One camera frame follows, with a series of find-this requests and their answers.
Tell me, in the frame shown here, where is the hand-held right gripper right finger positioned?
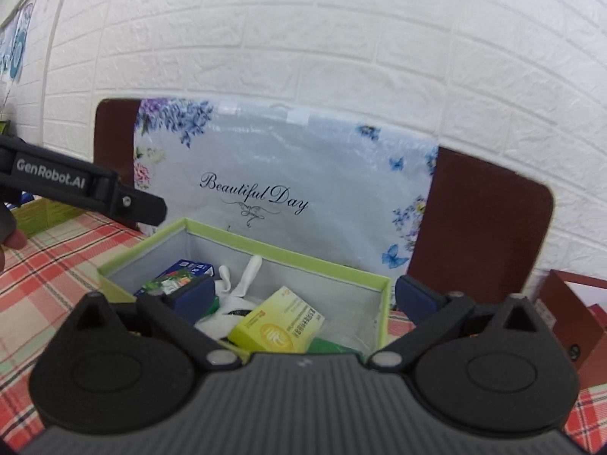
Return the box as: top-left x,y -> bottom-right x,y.
366,274 -> 544,374

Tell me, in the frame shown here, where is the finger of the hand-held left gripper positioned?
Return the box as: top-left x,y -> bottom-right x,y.
110,181 -> 168,227

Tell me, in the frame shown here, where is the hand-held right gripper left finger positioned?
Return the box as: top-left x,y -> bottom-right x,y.
70,274 -> 244,374

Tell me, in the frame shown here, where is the blue packet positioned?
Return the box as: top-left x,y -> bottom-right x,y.
134,260 -> 215,295

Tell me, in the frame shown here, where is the white glove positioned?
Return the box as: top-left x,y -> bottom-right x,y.
194,255 -> 264,339

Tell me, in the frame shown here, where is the light green cardboard box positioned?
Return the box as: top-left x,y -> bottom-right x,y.
97,218 -> 392,357

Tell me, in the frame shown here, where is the yellow-green box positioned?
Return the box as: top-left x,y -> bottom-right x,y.
228,286 -> 326,354

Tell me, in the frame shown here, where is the person's left hand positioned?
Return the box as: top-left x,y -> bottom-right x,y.
0,204 -> 28,271

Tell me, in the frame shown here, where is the green cardboard tray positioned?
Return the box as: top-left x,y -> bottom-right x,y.
12,198 -> 82,236

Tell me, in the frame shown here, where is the red plaid bed sheet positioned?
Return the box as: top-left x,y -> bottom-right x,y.
0,209 -> 607,455

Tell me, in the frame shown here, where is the brown wooden headboard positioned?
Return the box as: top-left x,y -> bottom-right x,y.
94,99 -> 555,295

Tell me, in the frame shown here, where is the brown cardboard box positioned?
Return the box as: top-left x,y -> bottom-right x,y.
536,269 -> 607,376

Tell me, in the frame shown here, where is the floral plastic bag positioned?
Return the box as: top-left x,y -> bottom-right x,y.
133,99 -> 439,295

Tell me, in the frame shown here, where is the wall poster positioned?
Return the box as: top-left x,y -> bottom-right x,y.
0,4 -> 38,82

